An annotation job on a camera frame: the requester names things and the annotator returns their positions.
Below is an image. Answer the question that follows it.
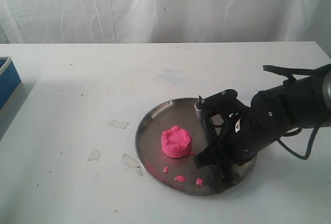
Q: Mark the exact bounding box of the pink crumb bottom middle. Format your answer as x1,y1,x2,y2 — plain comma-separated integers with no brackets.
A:
175,175,186,182

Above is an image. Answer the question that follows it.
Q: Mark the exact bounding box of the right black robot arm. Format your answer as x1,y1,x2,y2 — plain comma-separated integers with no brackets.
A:
193,65,330,179

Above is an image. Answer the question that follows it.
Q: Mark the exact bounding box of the round steel plate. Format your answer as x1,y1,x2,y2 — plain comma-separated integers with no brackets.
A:
135,98,256,196

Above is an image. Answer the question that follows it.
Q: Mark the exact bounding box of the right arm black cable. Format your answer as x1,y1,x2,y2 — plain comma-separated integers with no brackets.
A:
263,64,331,161

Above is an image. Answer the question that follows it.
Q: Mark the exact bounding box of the white backdrop sheet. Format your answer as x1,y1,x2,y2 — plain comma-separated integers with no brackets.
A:
1,0,330,43

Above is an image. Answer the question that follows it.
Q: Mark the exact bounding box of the pink crumb bottom right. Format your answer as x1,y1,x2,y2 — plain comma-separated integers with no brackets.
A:
196,178,203,186

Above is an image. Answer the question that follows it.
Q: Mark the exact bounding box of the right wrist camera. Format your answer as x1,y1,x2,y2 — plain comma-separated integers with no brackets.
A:
194,89,238,119

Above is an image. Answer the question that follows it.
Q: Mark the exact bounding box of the black knife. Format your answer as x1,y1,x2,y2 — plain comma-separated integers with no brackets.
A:
200,114,234,189

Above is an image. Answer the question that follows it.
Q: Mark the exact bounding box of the blue sand box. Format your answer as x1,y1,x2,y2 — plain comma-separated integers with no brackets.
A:
1,56,22,110

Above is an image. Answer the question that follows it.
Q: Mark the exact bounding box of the pink dough lump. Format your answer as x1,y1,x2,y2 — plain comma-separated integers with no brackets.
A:
161,126,192,158

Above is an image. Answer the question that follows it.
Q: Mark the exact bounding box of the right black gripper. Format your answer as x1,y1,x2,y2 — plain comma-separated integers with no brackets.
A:
193,88,291,181

